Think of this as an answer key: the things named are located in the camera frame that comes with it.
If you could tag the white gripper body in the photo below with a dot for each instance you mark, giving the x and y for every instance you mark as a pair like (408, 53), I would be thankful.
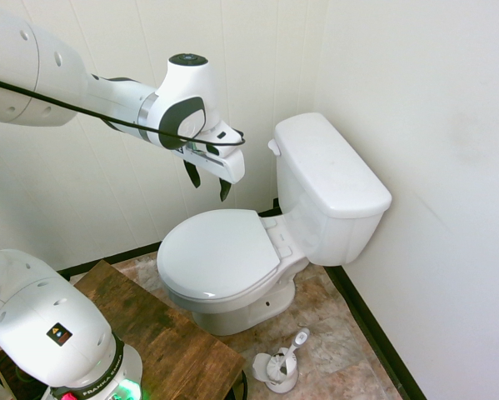
(228, 164)

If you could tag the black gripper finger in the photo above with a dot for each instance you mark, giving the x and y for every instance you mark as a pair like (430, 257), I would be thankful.
(194, 176)
(224, 190)

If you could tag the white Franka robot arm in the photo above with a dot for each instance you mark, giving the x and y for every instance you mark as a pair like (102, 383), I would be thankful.
(32, 54)

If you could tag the white toilet seat lid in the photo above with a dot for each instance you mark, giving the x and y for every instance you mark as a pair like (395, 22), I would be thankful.
(216, 254)

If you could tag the white toilet tank lid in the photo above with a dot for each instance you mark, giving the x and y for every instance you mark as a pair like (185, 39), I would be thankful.
(332, 166)

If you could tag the white toilet tank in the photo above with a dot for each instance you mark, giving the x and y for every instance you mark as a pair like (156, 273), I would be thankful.
(336, 237)

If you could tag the white toilet bowl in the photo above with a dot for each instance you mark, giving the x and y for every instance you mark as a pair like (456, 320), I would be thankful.
(236, 316)

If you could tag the white toilet brush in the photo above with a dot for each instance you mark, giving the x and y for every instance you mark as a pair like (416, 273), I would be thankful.
(290, 348)

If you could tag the white toilet brush holder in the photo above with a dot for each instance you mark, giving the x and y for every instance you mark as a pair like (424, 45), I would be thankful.
(280, 381)

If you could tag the short black baseboard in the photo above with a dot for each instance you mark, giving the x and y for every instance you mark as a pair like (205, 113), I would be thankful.
(107, 260)

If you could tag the brown wooden table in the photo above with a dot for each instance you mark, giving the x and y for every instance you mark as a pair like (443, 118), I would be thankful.
(170, 337)

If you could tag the long black baseboard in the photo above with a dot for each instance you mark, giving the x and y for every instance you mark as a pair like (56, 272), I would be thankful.
(370, 325)

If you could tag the wrist camera with green board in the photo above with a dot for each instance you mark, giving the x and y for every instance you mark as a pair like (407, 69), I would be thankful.
(197, 148)

